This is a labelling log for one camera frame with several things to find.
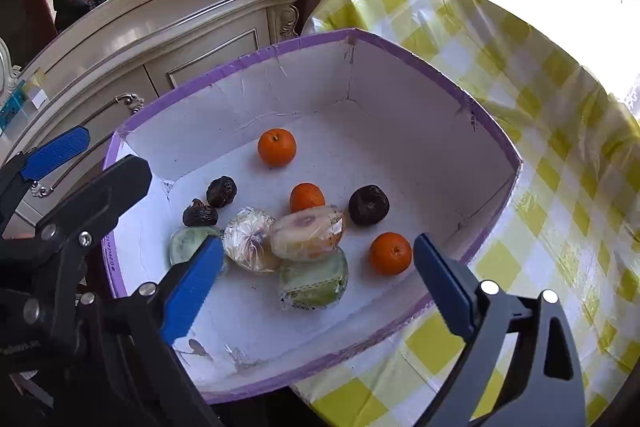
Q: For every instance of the orange mandarin middle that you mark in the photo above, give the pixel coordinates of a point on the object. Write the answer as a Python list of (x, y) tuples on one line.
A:
[(306, 195)]

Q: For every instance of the small white box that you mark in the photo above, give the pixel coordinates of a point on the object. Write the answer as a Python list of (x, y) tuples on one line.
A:
[(36, 95)]

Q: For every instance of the orange mandarin back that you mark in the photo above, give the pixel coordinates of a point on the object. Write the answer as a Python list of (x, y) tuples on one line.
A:
[(277, 147)]

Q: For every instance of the dark dried fruit small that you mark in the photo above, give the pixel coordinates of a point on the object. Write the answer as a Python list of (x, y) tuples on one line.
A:
[(221, 192)]

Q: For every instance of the yellow white checkered tablecloth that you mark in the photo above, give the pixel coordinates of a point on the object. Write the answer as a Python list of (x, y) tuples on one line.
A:
[(573, 222)]

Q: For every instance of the dark dried fruit large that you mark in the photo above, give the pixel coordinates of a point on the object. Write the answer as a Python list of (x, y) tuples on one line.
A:
[(368, 206)]

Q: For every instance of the wrapped pale fruit slice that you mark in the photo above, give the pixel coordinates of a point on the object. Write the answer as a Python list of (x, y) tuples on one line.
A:
[(246, 241)]

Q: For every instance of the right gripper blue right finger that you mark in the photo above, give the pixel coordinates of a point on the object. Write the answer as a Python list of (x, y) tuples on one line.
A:
[(543, 384)]

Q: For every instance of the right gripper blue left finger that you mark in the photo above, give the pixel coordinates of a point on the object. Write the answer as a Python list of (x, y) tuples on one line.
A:
[(157, 315)]

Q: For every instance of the wrapped green kiwi slice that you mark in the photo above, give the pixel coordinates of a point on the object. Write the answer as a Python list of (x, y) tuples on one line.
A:
[(183, 243), (313, 285)]

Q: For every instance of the yellow fruit half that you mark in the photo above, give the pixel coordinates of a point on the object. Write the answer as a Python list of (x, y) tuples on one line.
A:
[(307, 235)]

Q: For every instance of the small teal box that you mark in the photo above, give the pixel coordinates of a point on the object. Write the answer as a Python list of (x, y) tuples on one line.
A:
[(13, 105)]

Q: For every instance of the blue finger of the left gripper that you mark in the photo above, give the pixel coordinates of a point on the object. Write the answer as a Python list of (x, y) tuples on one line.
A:
[(95, 208), (27, 168)]

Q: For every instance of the cream white dresser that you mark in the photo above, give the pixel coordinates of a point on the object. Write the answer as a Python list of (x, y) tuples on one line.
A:
[(105, 93)]

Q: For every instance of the wrapped green kiwi slice left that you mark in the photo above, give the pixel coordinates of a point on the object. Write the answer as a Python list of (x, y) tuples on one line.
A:
[(183, 243)]

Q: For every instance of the white box purple rim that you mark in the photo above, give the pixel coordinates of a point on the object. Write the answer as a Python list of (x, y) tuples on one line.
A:
[(308, 150)]

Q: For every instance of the orange mandarin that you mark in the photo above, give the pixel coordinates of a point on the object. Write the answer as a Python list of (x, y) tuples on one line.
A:
[(277, 147), (306, 195), (390, 254)]

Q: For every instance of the orange mandarin right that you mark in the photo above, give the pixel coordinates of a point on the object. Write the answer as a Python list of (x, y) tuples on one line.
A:
[(390, 254)]

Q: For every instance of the wrapped green kiwi slice right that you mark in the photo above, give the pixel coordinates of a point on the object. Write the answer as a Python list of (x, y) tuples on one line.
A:
[(313, 285)]

